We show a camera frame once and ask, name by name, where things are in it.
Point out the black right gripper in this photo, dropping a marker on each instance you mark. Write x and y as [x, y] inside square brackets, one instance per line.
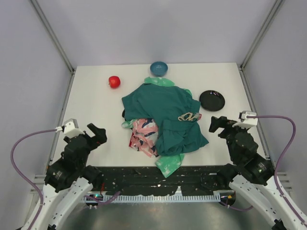
[225, 128]

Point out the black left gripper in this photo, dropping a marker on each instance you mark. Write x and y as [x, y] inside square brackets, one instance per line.
[91, 138]

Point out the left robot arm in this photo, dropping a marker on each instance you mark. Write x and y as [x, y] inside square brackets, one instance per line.
[68, 179]

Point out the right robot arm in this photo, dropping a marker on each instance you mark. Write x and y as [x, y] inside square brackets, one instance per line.
[253, 176]

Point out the red cloth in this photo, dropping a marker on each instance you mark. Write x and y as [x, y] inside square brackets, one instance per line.
[130, 143]

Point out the dark green cloth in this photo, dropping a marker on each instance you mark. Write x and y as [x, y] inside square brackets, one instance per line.
[165, 105]

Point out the pink patterned cloth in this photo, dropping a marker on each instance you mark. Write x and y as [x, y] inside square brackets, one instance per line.
[144, 136]

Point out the mint green patterned cloth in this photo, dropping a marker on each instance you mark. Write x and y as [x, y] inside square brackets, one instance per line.
[166, 164]

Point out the black plate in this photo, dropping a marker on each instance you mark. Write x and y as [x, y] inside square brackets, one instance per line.
[212, 100]

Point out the red apple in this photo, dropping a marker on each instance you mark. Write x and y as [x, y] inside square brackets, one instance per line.
[114, 82]

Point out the blue bowl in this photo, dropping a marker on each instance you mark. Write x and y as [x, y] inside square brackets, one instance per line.
[159, 68]

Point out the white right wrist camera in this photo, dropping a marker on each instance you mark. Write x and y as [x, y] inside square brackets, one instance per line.
[247, 119]

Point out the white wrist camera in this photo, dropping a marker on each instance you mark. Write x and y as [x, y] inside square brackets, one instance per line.
[247, 119]
[70, 128]

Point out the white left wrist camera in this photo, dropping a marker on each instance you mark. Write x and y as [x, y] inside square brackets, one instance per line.
[70, 128]

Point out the white slotted cable duct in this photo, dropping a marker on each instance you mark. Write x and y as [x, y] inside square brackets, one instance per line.
[176, 198]

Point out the left aluminium frame post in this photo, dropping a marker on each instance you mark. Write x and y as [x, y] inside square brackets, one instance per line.
[47, 26]

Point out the aluminium frame post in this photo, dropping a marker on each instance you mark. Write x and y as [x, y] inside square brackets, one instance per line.
[277, 5]
[47, 26]

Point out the right aluminium frame post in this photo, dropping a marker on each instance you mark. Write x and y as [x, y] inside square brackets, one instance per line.
[277, 5]

